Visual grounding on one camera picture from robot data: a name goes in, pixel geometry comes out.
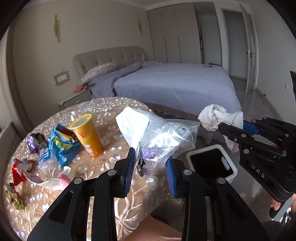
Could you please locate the gold wall ornament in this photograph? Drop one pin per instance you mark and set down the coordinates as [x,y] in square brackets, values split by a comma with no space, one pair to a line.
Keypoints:
[140,27]
[57,28]

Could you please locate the clear plastic bag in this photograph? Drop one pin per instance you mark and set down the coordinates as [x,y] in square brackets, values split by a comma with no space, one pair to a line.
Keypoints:
[155,139]

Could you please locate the grey bedside nightstand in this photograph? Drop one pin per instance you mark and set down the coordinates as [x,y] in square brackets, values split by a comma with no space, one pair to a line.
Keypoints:
[73,99]

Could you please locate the white cloth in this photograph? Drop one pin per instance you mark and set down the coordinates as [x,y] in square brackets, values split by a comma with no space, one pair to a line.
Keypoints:
[212,115]

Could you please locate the white trash bin black liner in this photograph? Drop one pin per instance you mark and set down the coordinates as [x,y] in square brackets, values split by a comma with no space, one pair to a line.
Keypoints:
[212,162]

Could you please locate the yellow paper cup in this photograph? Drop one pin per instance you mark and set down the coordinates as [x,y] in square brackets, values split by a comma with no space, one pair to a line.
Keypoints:
[85,130]

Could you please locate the white open door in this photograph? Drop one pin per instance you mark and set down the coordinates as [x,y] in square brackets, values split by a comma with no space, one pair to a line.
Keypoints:
[251,51]

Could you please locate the clear plastic bottle blue label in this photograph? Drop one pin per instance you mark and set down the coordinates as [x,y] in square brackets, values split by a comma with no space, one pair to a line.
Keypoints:
[47,161]

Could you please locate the blue snack bag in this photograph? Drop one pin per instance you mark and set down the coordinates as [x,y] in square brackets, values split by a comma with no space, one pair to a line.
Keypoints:
[64,145]

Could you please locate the purple wrapper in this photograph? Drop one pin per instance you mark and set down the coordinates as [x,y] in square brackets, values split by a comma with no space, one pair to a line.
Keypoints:
[36,142]

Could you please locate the green crumpled wrapper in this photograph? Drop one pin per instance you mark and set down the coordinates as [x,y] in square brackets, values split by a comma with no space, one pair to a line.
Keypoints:
[13,197]

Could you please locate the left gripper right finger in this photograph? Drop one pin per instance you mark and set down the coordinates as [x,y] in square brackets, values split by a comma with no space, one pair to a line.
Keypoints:
[231,217]

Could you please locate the framed wall switch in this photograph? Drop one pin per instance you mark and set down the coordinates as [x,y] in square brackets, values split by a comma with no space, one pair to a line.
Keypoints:
[62,78]

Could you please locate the grey ruffled pillow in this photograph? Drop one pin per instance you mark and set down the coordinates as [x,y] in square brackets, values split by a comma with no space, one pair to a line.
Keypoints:
[97,72]

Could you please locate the red white wrapper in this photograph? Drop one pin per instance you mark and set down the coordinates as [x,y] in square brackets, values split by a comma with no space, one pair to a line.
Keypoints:
[22,171]

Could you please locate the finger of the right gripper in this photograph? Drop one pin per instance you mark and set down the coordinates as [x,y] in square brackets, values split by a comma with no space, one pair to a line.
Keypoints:
[278,132]
[235,135]

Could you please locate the beige tufted headboard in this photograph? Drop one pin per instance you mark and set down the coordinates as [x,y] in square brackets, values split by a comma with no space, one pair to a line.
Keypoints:
[122,56]

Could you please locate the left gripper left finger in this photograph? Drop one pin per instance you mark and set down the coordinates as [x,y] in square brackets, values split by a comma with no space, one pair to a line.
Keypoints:
[66,218]

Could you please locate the beige built-in wardrobe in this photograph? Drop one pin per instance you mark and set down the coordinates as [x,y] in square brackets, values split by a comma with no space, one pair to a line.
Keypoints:
[175,34]

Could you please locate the person's right hand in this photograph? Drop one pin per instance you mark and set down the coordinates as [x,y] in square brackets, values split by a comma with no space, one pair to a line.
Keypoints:
[282,211]

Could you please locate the bed with lavender cover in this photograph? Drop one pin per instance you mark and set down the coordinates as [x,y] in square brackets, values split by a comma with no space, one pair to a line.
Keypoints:
[182,88]

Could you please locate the red item on nightstand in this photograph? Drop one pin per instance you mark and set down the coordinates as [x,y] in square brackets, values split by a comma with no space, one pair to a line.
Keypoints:
[80,88]

